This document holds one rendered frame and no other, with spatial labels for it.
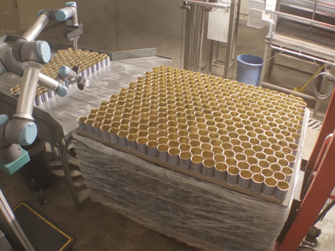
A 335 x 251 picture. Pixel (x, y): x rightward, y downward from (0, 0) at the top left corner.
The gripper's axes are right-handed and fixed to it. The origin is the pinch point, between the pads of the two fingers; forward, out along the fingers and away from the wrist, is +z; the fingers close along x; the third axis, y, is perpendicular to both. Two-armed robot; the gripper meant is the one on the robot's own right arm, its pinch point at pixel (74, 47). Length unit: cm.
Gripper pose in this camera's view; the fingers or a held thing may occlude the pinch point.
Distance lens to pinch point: 197.6
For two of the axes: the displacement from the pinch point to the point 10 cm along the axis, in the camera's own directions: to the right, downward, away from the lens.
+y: -8.3, -3.1, 4.7
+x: -5.6, 4.5, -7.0
